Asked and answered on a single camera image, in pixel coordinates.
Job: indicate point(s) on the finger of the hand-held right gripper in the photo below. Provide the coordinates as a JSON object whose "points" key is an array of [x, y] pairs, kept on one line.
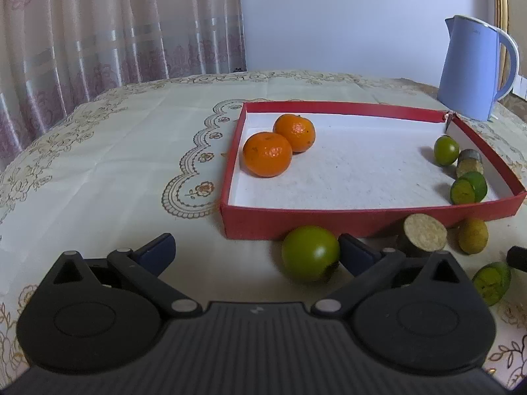
{"points": [[518, 257]]}

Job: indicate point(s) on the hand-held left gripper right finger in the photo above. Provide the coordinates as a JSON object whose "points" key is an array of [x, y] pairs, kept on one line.
{"points": [[354, 253]]}

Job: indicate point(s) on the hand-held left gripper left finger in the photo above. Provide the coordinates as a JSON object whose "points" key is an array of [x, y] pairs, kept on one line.
{"points": [[158, 251]]}

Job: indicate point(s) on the green cucumber piece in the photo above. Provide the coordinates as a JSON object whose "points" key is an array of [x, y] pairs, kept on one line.
{"points": [[469, 187], [492, 282]]}

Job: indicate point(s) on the green tangerine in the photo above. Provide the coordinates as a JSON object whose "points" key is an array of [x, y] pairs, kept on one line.
{"points": [[308, 253]]}

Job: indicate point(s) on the yellow longan fruit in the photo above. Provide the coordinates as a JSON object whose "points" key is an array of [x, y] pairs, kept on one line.
{"points": [[473, 235]]}

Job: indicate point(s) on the small eggplant piece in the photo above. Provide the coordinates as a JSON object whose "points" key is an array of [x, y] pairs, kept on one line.
{"points": [[422, 234]]}

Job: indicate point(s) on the red cardboard tray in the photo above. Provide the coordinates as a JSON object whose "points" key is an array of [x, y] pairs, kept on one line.
{"points": [[350, 164]]}

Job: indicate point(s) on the green tomato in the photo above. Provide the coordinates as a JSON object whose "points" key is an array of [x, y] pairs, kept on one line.
{"points": [[446, 150]]}

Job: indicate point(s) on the orange tangerine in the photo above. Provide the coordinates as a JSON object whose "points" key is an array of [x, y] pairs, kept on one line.
{"points": [[267, 154], [296, 131]]}

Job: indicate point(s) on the embroidered beige tablecloth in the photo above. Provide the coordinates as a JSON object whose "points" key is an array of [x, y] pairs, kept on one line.
{"points": [[123, 152]]}

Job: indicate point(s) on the blue electric kettle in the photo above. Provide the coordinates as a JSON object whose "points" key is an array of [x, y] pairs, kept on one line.
{"points": [[469, 70]]}

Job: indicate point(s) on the patterned pink curtain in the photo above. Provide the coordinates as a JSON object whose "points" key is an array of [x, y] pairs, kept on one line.
{"points": [[103, 49]]}

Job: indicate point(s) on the gold moulding strip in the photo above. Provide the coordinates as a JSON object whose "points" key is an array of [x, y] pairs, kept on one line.
{"points": [[502, 0]]}

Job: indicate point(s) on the white light switch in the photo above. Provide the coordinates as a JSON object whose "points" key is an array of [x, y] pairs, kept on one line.
{"points": [[522, 86]]}

